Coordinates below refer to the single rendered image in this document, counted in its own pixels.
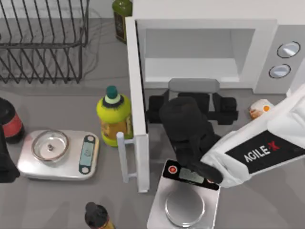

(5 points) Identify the dark bottle with yellow label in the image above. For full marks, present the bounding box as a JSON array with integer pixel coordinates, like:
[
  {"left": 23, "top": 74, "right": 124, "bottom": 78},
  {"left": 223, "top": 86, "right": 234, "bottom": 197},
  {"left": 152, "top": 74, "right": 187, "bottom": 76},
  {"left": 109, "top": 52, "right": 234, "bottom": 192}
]
[{"left": 84, "top": 202, "right": 117, "bottom": 229}]

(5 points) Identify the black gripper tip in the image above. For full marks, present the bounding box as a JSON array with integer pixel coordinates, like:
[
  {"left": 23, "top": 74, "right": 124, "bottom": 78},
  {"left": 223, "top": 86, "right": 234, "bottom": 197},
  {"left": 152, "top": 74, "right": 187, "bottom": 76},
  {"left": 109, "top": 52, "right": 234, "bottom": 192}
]
[{"left": 0, "top": 123, "right": 21, "bottom": 184}]

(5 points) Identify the white microwave door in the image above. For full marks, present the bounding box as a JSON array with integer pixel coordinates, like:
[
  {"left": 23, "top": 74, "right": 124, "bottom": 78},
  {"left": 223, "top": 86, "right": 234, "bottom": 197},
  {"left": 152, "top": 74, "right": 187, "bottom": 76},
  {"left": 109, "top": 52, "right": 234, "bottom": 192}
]
[{"left": 125, "top": 16, "right": 150, "bottom": 194}]

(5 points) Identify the yellow-green bottle with green cap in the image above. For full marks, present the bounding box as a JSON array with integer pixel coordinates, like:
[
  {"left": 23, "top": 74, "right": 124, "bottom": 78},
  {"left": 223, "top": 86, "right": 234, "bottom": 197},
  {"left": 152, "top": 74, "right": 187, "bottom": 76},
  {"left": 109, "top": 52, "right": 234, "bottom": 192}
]
[{"left": 96, "top": 85, "right": 133, "bottom": 147}]

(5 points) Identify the large grey microwave knob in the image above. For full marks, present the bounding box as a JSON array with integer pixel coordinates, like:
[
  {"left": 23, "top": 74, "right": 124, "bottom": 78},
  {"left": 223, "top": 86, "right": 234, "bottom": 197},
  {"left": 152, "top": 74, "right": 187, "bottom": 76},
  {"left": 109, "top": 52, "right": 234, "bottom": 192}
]
[{"left": 276, "top": 41, "right": 301, "bottom": 59}]

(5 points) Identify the dark bottle with red label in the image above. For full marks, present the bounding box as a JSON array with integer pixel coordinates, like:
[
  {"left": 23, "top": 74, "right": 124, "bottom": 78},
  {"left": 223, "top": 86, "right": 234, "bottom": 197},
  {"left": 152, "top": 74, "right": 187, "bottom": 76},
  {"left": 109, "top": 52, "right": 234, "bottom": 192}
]
[{"left": 0, "top": 97, "right": 26, "bottom": 145}]

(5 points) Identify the white door handle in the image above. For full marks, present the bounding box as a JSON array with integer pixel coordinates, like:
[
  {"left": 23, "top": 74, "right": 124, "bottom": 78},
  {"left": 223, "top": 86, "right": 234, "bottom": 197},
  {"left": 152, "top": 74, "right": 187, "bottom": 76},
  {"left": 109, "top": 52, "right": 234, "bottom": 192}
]
[{"left": 116, "top": 132, "right": 137, "bottom": 185}]

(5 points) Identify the white kitchen scale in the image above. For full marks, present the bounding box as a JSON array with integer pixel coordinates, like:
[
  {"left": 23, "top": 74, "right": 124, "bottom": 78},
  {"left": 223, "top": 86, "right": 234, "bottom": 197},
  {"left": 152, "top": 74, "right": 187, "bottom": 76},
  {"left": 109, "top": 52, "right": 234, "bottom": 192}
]
[{"left": 17, "top": 129, "right": 101, "bottom": 181}]

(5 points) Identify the white microwave oven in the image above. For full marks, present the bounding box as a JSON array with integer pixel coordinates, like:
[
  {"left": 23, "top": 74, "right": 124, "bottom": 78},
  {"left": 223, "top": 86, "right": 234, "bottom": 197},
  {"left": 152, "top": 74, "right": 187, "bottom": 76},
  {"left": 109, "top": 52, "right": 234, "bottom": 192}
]
[{"left": 132, "top": 0, "right": 305, "bottom": 96}]

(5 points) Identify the dark green bottle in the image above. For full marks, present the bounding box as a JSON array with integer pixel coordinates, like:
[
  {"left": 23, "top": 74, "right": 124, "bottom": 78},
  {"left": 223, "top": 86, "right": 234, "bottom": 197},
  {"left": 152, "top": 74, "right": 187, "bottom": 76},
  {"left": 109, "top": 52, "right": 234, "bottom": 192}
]
[{"left": 112, "top": 0, "right": 133, "bottom": 45}]

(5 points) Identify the small grey microwave knob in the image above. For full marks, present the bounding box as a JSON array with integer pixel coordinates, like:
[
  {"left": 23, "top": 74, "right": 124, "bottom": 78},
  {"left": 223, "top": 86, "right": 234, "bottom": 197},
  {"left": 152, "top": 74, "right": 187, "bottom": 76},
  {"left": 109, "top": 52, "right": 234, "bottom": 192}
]
[{"left": 268, "top": 63, "right": 292, "bottom": 79}]

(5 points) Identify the white and orange container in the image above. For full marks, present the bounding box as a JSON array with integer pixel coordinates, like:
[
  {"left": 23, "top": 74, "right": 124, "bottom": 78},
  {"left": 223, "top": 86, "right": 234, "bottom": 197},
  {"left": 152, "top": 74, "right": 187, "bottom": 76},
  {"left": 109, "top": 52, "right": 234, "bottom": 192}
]
[{"left": 248, "top": 98, "right": 275, "bottom": 120}]

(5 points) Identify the silver and black kitchen scale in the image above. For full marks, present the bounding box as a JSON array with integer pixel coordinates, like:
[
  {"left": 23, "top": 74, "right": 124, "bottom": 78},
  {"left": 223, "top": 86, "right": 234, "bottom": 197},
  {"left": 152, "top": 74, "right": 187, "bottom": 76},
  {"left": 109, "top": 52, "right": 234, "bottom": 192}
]
[{"left": 146, "top": 159, "right": 221, "bottom": 229}]

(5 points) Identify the black wire dish rack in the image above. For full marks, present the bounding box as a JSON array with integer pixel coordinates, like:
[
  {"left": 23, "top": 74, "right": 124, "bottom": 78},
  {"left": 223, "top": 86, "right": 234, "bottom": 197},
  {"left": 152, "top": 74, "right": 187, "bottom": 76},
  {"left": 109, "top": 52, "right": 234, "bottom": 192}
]
[{"left": 0, "top": 0, "right": 91, "bottom": 84}]

